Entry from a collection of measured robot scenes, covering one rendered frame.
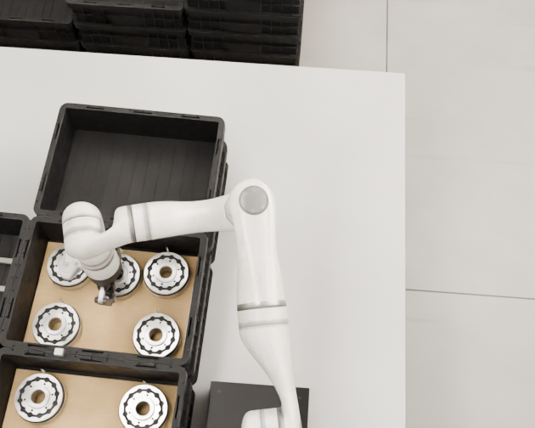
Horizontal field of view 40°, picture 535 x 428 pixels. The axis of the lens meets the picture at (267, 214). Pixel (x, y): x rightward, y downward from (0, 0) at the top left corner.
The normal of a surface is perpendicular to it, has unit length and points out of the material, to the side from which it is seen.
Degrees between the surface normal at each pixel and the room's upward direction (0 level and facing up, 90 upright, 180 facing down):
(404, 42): 0
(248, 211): 16
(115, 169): 0
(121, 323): 0
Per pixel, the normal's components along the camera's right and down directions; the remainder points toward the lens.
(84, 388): 0.00, -0.41
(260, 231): 0.20, -0.14
